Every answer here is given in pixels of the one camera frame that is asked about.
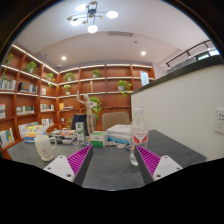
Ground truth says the cream mug with red print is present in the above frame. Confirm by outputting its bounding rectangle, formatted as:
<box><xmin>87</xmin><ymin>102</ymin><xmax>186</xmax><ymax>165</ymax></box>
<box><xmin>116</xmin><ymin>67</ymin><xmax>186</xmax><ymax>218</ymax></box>
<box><xmin>33</xmin><ymin>134</ymin><xmax>58</xmax><ymax>162</ymax></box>

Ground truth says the branched ceiling lamp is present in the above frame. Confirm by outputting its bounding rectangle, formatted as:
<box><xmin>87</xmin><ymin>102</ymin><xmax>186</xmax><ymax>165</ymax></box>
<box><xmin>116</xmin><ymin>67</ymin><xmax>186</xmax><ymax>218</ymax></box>
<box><xmin>65</xmin><ymin>0</ymin><xmax>120</xmax><ymax>34</ymax></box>

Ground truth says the stack of colourful books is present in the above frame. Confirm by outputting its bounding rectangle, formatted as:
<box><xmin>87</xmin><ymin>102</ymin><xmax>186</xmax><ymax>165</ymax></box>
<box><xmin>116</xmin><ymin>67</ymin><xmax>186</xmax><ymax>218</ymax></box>
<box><xmin>18</xmin><ymin>121</ymin><xmax>51</xmax><ymax>144</ymax></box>

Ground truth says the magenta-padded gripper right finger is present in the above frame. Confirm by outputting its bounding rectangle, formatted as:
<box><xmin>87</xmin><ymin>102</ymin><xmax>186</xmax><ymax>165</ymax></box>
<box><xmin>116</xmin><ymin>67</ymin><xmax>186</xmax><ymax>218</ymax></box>
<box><xmin>133</xmin><ymin>144</ymin><xmax>184</xmax><ymax>186</ymax></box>

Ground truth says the wooden artist mannequin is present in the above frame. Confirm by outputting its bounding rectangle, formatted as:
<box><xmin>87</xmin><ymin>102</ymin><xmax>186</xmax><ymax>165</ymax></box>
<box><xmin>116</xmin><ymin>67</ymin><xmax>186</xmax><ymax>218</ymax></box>
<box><xmin>75</xmin><ymin>90</ymin><xmax>98</xmax><ymax>136</ymax></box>

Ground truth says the white wall socket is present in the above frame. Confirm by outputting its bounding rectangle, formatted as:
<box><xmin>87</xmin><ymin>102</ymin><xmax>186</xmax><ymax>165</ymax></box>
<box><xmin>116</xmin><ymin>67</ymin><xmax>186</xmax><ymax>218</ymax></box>
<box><xmin>214</xmin><ymin>107</ymin><xmax>224</xmax><ymax>135</ymax></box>

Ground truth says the tan upholstered chair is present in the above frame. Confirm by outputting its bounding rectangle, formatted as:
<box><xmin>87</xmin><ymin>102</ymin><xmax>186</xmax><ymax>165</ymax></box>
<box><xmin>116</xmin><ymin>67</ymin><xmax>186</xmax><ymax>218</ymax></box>
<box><xmin>101</xmin><ymin>111</ymin><xmax>132</xmax><ymax>132</ymax></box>

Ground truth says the wooden wall shelf unit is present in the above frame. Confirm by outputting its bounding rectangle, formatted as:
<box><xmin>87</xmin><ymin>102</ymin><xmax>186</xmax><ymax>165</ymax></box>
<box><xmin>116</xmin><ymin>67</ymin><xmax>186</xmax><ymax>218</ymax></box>
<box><xmin>0</xmin><ymin>43</ymin><xmax>157</xmax><ymax>151</ymax></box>

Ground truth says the tall green and white carton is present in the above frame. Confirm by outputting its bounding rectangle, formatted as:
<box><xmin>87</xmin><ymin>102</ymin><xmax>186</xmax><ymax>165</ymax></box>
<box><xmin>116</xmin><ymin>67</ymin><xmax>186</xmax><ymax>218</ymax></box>
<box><xmin>75</xmin><ymin>121</ymin><xmax>86</xmax><ymax>142</ymax></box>

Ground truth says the ceiling air vent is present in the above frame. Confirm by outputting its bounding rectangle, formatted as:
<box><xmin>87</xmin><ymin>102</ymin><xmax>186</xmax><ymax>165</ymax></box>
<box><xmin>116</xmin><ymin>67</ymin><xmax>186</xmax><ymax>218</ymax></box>
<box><xmin>107</xmin><ymin>30</ymin><xmax>134</xmax><ymax>37</ymax></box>

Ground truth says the clear plastic water bottle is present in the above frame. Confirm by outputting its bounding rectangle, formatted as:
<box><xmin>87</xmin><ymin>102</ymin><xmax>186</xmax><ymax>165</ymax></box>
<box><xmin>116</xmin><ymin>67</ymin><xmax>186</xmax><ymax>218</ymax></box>
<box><xmin>129</xmin><ymin>106</ymin><xmax>149</xmax><ymax>167</ymax></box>

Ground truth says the stack of white books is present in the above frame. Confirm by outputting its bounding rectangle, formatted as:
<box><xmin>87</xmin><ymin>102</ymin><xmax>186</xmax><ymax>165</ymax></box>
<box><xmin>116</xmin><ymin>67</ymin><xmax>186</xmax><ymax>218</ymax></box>
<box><xmin>106</xmin><ymin>124</ymin><xmax>133</xmax><ymax>145</ymax></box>

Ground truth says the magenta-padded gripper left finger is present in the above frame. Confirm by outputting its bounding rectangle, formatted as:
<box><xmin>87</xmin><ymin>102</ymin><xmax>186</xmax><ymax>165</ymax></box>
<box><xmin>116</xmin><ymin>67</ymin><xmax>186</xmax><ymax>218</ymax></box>
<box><xmin>43</xmin><ymin>144</ymin><xmax>95</xmax><ymax>188</ymax></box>

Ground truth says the green and white box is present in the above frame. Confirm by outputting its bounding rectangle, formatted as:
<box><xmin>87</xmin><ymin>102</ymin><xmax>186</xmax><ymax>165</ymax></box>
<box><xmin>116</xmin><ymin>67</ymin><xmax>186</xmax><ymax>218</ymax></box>
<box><xmin>89</xmin><ymin>130</ymin><xmax>108</xmax><ymax>148</ymax></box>

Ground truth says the dark jacket on chair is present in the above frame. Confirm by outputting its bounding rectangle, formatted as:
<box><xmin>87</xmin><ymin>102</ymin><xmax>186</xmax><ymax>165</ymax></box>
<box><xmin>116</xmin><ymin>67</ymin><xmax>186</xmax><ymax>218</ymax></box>
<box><xmin>70</xmin><ymin>113</ymin><xmax>90</xmax><ymax>136</ymax></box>

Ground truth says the stack of dark books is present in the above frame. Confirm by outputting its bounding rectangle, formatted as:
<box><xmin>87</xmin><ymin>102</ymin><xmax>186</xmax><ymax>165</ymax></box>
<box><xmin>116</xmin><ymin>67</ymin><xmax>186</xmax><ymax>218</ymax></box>
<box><xmin>49</xmin><ymin>129</ymin><xmax>78</xmax><ymax>145</ymax></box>

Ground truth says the black track light rail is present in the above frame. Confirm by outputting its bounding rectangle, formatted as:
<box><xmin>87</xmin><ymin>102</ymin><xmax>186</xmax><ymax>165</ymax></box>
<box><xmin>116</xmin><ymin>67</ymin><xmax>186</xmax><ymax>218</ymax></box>
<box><xmin>165</xmin><ymin>39</ymin><xmax>214</xmax><ymax>69</ymax></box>

